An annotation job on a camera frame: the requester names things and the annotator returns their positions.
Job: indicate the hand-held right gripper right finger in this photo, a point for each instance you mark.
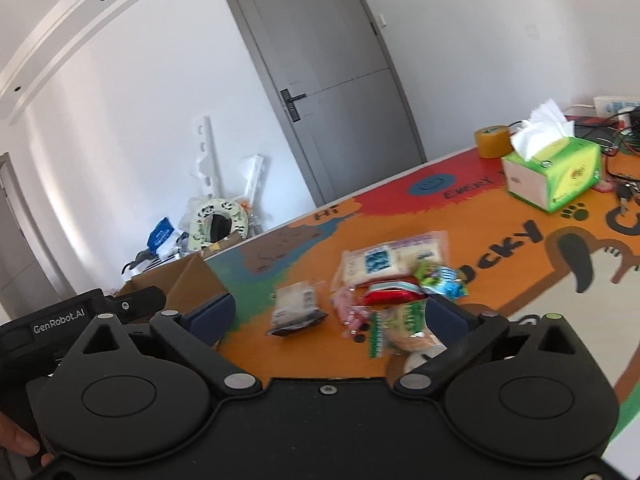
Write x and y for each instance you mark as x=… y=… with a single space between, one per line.
x=450 y=317

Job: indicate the brown cardboard box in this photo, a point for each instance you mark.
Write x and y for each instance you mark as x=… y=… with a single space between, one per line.
x=200 y=280

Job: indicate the large white cracker packet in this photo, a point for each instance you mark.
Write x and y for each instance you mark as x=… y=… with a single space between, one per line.
x=390 y=260

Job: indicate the panda print toilet seat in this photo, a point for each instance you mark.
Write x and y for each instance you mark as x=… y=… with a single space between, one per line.
x=197 y=225

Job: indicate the colourful cat print table mat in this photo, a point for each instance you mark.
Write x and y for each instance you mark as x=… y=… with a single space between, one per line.
x=500 y=270

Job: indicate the short white board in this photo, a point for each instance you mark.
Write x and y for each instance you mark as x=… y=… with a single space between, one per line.
x=252 y=180

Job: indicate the blue plastic bag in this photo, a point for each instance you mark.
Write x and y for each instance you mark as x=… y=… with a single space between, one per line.
x=161 y=232

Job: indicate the white board with round holes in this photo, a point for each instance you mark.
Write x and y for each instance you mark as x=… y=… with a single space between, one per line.
x=205 y=160

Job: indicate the green tissue box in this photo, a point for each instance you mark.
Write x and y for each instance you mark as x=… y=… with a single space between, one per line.
x=565 y=175

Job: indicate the clear pink candy packet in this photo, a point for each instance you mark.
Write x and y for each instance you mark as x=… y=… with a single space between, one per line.
x=347 y=310

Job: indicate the black shoe rack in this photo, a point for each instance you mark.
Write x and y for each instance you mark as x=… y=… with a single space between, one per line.
x=127 y=267

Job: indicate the dark cloth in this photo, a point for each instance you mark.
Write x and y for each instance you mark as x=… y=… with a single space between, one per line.
x=144 y=256

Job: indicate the red snack packet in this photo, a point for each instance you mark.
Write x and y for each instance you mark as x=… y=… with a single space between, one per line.
x=390 y=296

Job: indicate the person's left hand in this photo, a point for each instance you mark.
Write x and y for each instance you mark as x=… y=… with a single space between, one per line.
x=17 y=435

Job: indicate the yellow tape roll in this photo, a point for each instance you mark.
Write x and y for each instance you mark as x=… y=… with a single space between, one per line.
x=492 y=145

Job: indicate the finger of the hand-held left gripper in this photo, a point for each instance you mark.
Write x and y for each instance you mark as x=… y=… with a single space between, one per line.
x=135 y=304

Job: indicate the red black pad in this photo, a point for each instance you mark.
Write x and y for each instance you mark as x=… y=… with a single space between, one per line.
x=592 y=130

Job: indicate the grey white snack packet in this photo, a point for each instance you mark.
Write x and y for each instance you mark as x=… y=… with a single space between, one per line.
x=295 y=307

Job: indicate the clear bread packet green stripe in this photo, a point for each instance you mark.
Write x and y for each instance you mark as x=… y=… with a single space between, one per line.
x=400 y=330

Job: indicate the bunch of keys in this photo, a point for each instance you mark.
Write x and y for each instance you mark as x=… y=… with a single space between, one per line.
x=624 y=192

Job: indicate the grey wardrobe door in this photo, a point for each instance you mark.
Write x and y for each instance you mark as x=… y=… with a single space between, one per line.
x=20 y=260

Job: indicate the white power strip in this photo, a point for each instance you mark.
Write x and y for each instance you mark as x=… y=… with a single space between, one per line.
x=607 y=105

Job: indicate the blue green snack packet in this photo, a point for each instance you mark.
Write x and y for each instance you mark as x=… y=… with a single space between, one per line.
x=442 y=280

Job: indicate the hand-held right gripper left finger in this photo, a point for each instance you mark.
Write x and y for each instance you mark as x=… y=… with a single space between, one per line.
x=212 y=315

